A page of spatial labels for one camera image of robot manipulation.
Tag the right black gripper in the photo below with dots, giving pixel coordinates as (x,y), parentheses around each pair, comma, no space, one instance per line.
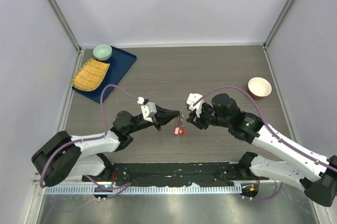
(197,121)

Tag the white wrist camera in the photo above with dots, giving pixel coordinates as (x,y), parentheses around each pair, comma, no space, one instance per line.
(148,109)
(194,103)

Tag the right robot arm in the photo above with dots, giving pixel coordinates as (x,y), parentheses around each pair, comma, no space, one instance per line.
(312,173)

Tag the white brown bowl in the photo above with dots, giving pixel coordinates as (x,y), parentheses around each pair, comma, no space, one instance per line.
(259,87)

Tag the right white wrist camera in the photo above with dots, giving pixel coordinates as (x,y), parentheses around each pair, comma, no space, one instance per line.
(194,103)

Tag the green ceramic bowl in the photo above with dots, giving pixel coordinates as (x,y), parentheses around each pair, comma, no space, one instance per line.
(102,52)

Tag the right aluminium frame post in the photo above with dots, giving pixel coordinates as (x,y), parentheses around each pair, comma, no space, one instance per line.
(280,19)

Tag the red capped key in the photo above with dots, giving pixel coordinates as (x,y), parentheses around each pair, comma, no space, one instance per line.
(176,131)

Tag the grey keyring holder red handle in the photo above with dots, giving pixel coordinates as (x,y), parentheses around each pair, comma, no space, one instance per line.
(178,121)

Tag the yellow woven mat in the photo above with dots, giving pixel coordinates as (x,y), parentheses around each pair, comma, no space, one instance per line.
(90,76)

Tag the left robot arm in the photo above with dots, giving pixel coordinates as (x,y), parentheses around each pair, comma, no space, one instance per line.
(65,156)

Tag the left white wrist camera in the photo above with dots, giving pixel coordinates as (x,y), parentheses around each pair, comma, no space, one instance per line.
(148,109)

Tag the aluminium frame post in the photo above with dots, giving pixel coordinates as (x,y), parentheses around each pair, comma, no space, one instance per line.
(280,19)
(64,24)

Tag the blue tray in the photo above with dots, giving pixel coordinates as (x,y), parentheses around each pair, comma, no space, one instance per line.
(120,62)

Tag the slotted cable duct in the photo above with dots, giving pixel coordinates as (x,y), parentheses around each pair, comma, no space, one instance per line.
(87,189)

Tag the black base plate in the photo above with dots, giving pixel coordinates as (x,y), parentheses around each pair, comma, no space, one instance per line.
(204,174)

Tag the left aluminium frame post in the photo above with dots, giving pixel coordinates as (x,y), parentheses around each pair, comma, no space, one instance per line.
(64,24)

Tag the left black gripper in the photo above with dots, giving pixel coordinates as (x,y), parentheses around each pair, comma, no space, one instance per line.
(162,116)

